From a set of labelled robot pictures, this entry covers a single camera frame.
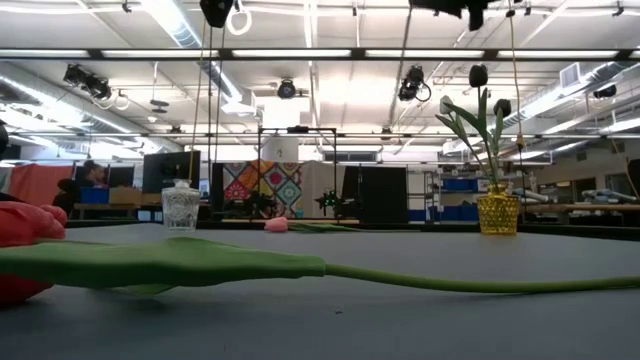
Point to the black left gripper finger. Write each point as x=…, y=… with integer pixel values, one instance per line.
x=216, y=12

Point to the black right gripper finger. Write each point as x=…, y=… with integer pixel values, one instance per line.
x=477, y=15

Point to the white tulip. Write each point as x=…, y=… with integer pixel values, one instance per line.
x=445, y=102

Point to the pale pink tulip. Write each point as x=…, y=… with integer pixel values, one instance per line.
x=276, y=224

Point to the red tulip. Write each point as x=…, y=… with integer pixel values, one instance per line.
x=150, y=262

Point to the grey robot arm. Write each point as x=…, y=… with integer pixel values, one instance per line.
x=605, y=195
x=530, y=195

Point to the clear glass vase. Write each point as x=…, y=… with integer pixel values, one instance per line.
x=180, y=210

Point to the yellow glass vase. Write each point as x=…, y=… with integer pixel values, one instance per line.
x=497, y=215

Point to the white air vent grille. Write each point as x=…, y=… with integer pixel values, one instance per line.
x=570, y=75

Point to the white cylinder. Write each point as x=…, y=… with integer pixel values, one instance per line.
x=280, y=150

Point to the large black monitor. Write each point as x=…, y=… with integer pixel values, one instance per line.
x=170, y=170

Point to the blue storage bin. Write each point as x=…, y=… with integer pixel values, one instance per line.
x=460, y=185
x=95, y=196
x=450, y=214

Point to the narrow black panel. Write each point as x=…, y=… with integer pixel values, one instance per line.
x=217, y=190

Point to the colourful patchwork quilt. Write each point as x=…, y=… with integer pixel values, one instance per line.
x=280, y=190

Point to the small black monitor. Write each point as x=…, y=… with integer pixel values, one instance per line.
x=121, y=177

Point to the white partition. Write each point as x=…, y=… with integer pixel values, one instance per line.
x=325, y=175

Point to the wide black panel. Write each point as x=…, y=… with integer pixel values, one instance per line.
x=375, y=195

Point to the cardboard box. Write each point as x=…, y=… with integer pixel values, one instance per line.
x=125, y=196

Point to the wooden workbench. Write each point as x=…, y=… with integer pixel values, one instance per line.
x=575, y=206

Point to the small robot with green lights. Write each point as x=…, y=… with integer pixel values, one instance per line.
x=328, y=200

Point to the person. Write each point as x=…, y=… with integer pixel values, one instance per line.
x=67, y=197

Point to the orange partition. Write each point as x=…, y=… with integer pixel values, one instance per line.
x=30, y=182

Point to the blue table mat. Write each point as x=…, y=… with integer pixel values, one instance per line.
x=350, y=325

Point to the silver ventilation duct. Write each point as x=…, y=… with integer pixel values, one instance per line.
x=172, y=22

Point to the black overhead frame bar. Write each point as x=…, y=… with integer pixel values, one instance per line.
x=357, y=54

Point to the black stand frame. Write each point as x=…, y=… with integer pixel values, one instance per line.
x=300, y=129

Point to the black aluminium table frame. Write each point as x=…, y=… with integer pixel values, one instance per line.
x=425, y=227

